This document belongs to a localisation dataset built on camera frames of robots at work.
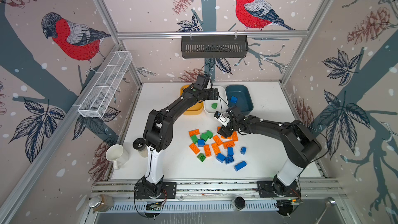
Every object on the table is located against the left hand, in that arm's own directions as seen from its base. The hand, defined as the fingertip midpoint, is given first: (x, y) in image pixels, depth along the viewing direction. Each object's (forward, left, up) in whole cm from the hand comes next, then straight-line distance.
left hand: (213, 92), depth 92 cm
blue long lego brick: (-37, -13, -18) cm, 43 cm away
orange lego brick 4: (-26, -8, -16) cm, 32 cm away
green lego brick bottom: (-33, +8, -15) cm, 37 cm away
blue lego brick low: (-33, -3, -17) cm, 37 cm away
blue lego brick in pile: (-24, +8, -17) cm, 31 cm away
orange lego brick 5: (-20, -13, -17) cm, 30 cm away
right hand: (-16, -5, -15) cm, 22 cm away
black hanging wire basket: (+34, 0, +10) cm, 36 cm away
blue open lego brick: (-30, -8, -15) cm, 35 cm away
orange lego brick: (-18, +12, -16) cm, 27 cm away
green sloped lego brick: (+2, -1, -16) cm, 16 cm away
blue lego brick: (-34, -7, -17) cm, 39 cm away
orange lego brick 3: (-23, -2, -17) cm, 28 cm away
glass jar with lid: (-54, +49, -9) cm, 73 cm away
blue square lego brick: (+6, -16, -15) cm, 22 cm away
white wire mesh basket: (-17, +57, +13) cm, 61 cm away
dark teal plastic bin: (+11, -20, -16) cm, 28 cm away
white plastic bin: (+1, -6, -14) cm, 16 cm away
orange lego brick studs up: (-28, -1, -16) cm, 32 cm away
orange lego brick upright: (-29, +4, -17) cm, 34 cm away
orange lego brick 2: (-27, +12, -18) cm, 35 cm away
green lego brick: (-22, +12, -16) cm, 30 cm away
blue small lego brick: (-30, -16, -16) cm, 37 cm away
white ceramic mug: (-33, +51, -10) cm, 61 cm away
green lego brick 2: (-21, +6, -16) cm, 27 cm away
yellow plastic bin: (-3, +11, -13) cm, 17 cm away
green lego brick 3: (-19, +3, -16) cm, 25 cm away
